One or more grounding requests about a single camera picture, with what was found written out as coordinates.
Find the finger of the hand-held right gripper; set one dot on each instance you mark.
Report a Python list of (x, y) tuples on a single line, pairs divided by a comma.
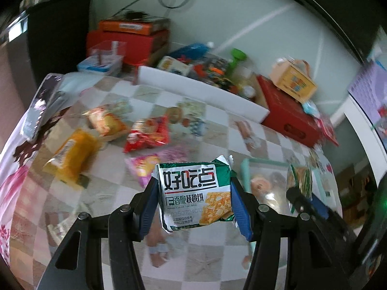
[(322, 208), (299, 201)]

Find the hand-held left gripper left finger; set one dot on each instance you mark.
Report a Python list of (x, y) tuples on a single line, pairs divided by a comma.
[(149, 211)]

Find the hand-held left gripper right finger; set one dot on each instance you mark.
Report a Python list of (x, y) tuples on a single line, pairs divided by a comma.
[(242, 214)]

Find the clear green-print cookie packet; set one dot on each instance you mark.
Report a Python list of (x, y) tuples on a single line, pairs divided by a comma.
[(302, 178)]

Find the clear orange bun packet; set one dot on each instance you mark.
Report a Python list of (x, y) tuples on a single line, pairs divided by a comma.
[(259, 185)]

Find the shallow teal-edged white box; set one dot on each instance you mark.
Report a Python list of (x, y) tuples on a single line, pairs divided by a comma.
[(246, 175)]

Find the green white biscuit packet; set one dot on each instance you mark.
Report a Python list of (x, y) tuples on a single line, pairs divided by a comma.
[(193, 193)]

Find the pink cake roll packet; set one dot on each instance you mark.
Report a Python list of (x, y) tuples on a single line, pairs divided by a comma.
[(148, 163)]

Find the yellow snack packet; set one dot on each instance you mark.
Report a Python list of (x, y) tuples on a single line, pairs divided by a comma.
[(71, 157)]

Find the brown cardboard box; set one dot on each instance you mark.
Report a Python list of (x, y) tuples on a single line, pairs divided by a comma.
[(347, 181)]

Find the checkered printed tablecloth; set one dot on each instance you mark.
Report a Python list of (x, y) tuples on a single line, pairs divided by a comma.
[(211, 262)]

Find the red patterned tin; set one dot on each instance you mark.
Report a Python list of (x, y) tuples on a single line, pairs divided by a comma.
[(328, 131)]

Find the red snack packet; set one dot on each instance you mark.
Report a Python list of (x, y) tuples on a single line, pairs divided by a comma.
[(148, 134)]

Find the red cardboard box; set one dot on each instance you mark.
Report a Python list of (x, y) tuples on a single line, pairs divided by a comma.
[(287, 117)]

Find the white desk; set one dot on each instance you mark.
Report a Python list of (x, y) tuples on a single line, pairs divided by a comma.
[(359, 133)]

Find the wet wipes pack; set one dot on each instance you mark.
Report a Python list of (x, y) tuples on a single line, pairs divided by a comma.
[(310, 108)]

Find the orange bread packet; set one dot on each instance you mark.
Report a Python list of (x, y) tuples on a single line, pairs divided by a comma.
[(107, 122)]

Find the wooden case yellow front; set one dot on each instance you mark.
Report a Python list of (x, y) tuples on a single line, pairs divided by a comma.
[(294, 83)]

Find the purple file holder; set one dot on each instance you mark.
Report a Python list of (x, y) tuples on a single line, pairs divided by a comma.
[(369, 93)]

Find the white cardboard box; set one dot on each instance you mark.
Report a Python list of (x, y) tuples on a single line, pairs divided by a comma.
[(196, 93)]

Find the pink floral cloth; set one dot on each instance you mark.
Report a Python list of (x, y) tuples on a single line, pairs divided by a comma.
[(12, 202)]

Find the pile of toys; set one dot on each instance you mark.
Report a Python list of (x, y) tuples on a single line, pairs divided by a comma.
[(214, 71)]

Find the cream printed box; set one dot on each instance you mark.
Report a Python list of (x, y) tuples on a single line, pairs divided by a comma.
[(174, 65)]

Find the blue-lid plastic box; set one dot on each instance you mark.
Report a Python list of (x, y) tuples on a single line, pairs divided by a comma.
[(96, 66)]

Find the red gift box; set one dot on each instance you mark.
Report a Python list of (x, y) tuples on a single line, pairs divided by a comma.
[(136, 46)]

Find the blue liquid bottle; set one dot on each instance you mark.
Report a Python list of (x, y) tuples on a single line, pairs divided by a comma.
[(190, 51)]

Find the clear plastic container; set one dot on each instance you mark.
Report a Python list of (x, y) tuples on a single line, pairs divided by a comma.
[(105, 51)]

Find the orange flat box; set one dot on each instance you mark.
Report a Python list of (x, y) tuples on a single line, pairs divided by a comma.
[(130, 25)]

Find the black television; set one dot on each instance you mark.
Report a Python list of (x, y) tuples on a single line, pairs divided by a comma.
[(332, 6)]

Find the black cabinet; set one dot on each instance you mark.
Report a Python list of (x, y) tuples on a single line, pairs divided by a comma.
[(57, 33)]

